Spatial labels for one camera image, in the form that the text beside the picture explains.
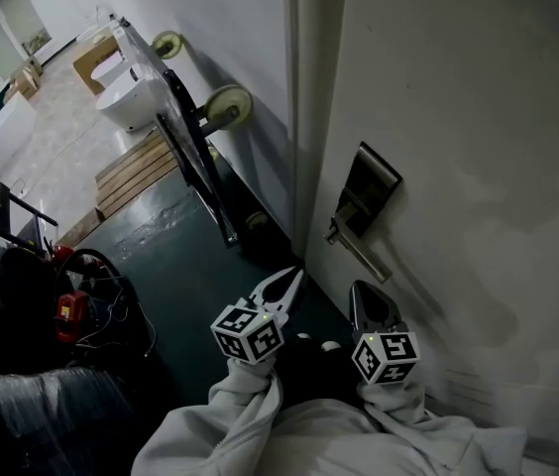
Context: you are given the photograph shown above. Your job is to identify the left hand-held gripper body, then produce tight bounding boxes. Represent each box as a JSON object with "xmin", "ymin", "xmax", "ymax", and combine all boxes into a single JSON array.
[{"xmin": 209, "ymin": 294, "xmax": 291, "ymax": 366}]

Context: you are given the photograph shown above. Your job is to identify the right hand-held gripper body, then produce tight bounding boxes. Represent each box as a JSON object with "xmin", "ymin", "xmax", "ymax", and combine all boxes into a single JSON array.
[{"xmin": 350, "ymin": 313, "xmax": 422, "ymax": 386}]

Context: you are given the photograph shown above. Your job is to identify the person's right forearm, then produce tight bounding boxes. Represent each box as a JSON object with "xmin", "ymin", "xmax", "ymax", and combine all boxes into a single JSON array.
[{"xmin": 356, "ymin": 378, "xmax": 430, "ymax": 431}]

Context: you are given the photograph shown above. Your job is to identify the person's left forearm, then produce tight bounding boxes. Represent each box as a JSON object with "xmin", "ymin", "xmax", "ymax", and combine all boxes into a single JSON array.
[{"xmin": 207, "ymin": 356, "xmax": 283, "ymax": 417}]

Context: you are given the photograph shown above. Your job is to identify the metal door lever lock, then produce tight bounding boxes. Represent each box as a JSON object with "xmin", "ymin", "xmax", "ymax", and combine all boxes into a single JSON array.
[{"xmin": 323, "ymin": 141, "xmax": 404, "ymax": 286}]

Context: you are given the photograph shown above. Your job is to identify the white door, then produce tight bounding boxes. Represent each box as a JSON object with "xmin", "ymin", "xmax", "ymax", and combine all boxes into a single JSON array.
[{"xmin": 304, "ymin": 0, "xmax": 559, "ymax": 471}]

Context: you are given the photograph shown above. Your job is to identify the person's black trouser legs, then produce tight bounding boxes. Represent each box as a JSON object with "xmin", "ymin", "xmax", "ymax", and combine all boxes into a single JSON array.
[{"xmin": 277, "ymin": 337, "xmax": 366, "ymax": 412}]

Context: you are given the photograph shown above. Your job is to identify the person's grey hoodie torso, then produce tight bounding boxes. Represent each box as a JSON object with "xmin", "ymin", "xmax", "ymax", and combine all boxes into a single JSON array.
[{"xmin": 130, "ymin": 393, "xmax": 529, "ymax": 476}]

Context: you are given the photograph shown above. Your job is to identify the wooden slat ramp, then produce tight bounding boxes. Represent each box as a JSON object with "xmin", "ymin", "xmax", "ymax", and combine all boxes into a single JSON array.
[{"xmin": 56, "ymin": 131, "xmax": 182, "ymax": 248}]

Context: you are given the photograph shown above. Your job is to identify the metal platform trolley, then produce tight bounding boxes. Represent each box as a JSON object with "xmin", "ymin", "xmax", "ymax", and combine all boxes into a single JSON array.
[{"xmin": 110, "ymin": 13, "xmax": 272, "ymax": 250}]

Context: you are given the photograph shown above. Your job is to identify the red power tool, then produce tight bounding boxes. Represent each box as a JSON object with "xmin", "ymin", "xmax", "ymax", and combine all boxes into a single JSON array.
[{"xmin": 54, "ymin": 290, "xmax": 90, "ymax": 344}]

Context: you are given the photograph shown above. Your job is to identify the plastic-wrapped dark bundle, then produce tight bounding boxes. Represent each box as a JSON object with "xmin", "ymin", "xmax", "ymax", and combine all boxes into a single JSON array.
[{"xmin": 0, "ymin": 366, "xmax": 138, "ymax": 476}]

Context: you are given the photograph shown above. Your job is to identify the red fire extinguisher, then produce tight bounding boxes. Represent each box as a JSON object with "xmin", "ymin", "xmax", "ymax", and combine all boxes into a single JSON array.
[{"xmin": 44, "ymin": 238, "xmax": 75, "ymax": 268}]

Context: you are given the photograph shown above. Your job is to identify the large white oval bathtub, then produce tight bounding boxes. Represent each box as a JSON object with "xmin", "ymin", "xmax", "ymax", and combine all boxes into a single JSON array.
[{"xmin": 94, "ymin": 64, "xmax": 163, "ymax": 135}]

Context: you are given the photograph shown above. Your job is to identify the small white oval bathtub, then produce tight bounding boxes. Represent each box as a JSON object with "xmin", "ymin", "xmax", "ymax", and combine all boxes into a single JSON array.
[{"xmin": 89, "ymin": 52, "xmax": 128, "ymax": 89}]

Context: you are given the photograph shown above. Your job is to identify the large brown cardboard box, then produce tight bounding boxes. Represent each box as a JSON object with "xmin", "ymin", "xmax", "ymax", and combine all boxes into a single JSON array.
[{"xmin": 71, "ymin": 35, "xmax": 123, "ymax": 96}]

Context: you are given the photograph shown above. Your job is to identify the white toilet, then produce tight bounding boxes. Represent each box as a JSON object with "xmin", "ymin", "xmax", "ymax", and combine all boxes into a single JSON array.
[{"xmin": 110, "ymin": 15, "xmax": 135, "ymax": 63}]

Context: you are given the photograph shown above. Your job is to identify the white rectangular tub with knobs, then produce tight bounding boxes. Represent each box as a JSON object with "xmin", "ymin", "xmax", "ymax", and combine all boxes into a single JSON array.
[{"xmin": 0, "ymin": 91, "xmax": 39, "ymax": 183}]

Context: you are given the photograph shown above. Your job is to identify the small brown cardboard box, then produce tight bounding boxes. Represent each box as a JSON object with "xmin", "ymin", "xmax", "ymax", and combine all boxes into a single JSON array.
[{"xmin": 10, "ymin": 69, "xmax": 44, "ymax": 102}]

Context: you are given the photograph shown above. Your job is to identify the red tool with cables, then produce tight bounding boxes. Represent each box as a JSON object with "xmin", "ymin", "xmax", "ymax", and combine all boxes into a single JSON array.
[{"xmin": 53, "ymin": 247, "xmax": 138, "ymax": 327}]

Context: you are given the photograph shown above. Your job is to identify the black metal frame table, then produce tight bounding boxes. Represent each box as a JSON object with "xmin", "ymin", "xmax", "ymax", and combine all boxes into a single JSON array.
[{"xmin": 0, "ymin": 180, "xmax": 58, "ymax": 248}]

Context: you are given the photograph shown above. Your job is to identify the framed green wall picture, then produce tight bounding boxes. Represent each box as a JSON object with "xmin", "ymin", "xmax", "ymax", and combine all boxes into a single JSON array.
[{"xmin": 21, "ymin": 27, "xmax": 54, "ymax": 59}]

